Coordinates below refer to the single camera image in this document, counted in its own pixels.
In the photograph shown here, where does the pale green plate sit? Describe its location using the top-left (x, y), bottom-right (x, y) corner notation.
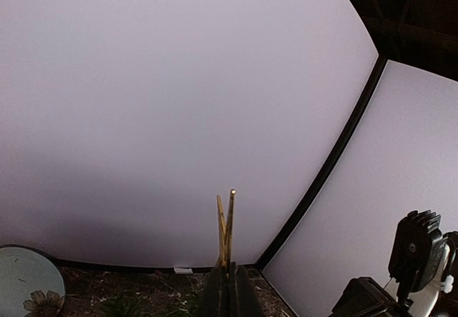
top-left (1, 246), bottom-right (66, 316)

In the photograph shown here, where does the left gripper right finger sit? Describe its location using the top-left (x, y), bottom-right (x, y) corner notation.
top-left (228, 262), bottom-right (265, 317)

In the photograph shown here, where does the right black frame post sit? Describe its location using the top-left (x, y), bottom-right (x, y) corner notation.
top-left (254, 54), bottom-right (388, 272)

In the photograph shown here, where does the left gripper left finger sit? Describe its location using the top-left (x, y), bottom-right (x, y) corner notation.
top-left (195, 265), bottom-right (229, 317)

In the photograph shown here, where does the gold star ornament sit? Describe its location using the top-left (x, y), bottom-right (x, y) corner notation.
top-left (216, 189), bottom-right (236, 275)

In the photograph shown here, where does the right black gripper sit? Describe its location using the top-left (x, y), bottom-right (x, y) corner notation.
top-left (331, 277), bottom-right (410, 317)

